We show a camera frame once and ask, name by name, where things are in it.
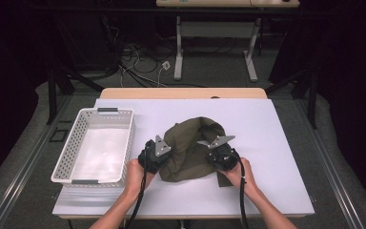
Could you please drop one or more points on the olive green shorts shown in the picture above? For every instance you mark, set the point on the olive green shorts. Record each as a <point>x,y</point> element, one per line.
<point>187,152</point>

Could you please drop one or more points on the desk with white legs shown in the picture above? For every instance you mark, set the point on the desk with white legs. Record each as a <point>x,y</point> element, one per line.
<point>216,29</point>

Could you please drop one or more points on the aluminium floor rail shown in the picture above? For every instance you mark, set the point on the aluminium floor rail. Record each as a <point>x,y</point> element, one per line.
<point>343,191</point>
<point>11,191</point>

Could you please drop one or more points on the person's left hand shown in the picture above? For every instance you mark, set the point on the person's left hand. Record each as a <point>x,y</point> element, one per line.
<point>135,178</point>

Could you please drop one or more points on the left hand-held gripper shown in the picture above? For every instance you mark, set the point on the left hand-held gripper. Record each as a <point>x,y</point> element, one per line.
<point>152,159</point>

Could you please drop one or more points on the black crossbar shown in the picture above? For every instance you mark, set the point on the black crossbar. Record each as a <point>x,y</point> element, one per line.
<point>108,10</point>

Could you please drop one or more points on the black metal stand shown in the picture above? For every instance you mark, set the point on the black metal stand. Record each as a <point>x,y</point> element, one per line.
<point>313,101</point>
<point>51,95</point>

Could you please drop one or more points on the white board sheet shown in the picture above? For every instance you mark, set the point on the white board sheet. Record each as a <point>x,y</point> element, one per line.
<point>267,143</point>

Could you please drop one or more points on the white plug adapter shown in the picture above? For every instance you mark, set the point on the white plug adapter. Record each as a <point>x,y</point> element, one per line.
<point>166,65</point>

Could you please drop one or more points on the black curtain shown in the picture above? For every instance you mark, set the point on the black curtain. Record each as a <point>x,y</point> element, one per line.
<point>355,79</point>
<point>6,79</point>

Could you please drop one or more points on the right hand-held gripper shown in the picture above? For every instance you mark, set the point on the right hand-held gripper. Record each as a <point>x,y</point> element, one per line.
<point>224,157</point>

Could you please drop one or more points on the white perforated plastic basket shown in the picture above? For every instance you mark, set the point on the white perforated plastic basket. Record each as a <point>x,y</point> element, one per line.
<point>101,152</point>

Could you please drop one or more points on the person's right hand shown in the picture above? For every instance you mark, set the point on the person's right hand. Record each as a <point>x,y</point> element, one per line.
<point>243,179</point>

